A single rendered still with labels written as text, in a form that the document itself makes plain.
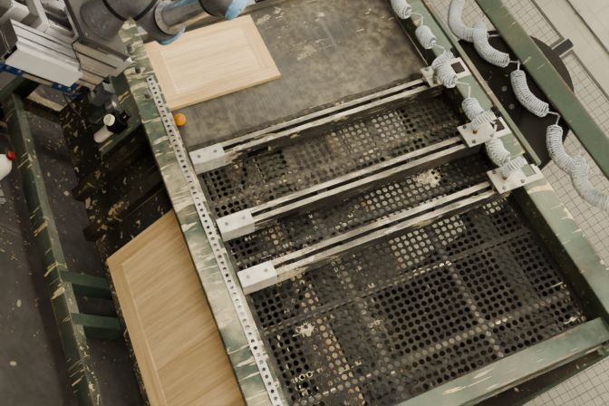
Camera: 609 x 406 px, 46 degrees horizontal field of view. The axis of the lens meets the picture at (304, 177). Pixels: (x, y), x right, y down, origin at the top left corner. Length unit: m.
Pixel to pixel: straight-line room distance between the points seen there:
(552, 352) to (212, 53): 1.79
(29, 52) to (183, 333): 1.21
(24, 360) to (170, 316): 0.57
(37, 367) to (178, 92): 1.21
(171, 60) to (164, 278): 0.92
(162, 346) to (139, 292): 0.26
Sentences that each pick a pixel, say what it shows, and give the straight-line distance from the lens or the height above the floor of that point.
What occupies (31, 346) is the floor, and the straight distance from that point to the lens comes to 3.08.
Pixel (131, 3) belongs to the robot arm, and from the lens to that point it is 2.53.
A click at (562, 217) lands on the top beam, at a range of 2.77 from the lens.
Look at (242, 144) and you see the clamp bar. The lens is 2.79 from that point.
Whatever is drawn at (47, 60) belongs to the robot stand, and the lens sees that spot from 2.41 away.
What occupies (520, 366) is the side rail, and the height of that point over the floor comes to 1.52.
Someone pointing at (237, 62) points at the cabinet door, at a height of 1.17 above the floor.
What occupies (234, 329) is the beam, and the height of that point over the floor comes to 0.85.
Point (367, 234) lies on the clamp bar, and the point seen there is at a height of 1.31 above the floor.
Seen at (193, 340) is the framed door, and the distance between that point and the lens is 2.86.
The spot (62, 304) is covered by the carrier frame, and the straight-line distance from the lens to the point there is 3.05.
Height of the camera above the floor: 2.04
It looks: 18 degrees down
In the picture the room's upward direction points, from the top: 54 degrees clockwise
